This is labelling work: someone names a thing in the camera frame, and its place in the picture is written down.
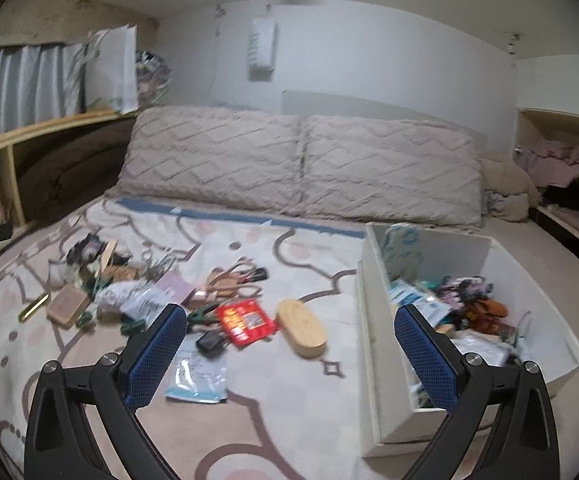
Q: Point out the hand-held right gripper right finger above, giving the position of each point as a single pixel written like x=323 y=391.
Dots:
x=427 y=355

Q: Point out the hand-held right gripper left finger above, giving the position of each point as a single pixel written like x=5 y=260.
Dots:
x=154 y=355

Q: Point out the wooden box pink top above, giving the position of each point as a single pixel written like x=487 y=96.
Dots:
x=67 y=305

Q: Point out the white storage box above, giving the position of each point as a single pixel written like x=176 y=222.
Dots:
x=449 y=255

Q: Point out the blue floral tissue packet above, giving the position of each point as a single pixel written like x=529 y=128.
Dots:
x=402 y=252

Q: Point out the transparent plastic pack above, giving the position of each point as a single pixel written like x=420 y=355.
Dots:
x=479 y=350

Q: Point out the small black case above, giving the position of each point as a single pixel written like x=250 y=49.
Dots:
x=210 y=344

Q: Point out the purple card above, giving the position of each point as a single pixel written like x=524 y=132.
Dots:
x=175 y=290

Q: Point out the crocheted yarn item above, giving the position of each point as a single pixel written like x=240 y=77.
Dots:
x=462 y=287

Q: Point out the orange pouch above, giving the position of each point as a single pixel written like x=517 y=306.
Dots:
x=489 y=310

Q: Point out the red packet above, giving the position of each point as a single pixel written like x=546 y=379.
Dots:
x=247 y=322

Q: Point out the oval wooden brush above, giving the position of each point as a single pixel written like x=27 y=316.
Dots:
x=302 y=327

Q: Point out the gold bar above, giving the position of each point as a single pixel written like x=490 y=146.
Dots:
x=33 y=306

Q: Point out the printed blanket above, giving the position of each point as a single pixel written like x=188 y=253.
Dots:
x=294 y=410

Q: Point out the light blue cloth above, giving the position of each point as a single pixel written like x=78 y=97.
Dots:
x=500 y=204

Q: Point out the beige textured pillow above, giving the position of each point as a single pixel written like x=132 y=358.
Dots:
x=209 y=160
x=389 y=170

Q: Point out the beige plush cushion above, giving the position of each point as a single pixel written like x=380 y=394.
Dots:
x=507 y=177

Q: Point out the brown blanket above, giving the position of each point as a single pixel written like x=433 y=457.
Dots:
x=69 y=170

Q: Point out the dark clothes pile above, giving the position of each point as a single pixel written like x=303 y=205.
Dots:
x=574 y=202

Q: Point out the wooden shelf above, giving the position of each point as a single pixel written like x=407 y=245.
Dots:
x=14 y=180

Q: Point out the pink clothes pile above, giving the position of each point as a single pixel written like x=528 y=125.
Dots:
x=559 y=160

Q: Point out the closet shelf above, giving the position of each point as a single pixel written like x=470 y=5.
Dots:
x=559 y=120

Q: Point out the colourful clutter pile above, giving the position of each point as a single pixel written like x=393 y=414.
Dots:
x=152 y=77

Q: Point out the white paper bag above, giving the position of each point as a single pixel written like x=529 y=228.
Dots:
x=112 y=70

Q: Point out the grey curtain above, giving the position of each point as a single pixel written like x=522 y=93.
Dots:
x=24 y=90

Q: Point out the black ceiling hooks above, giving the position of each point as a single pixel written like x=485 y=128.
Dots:
x=513 y=42

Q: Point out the white wall hanging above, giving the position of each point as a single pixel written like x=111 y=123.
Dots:
x=262 y=47

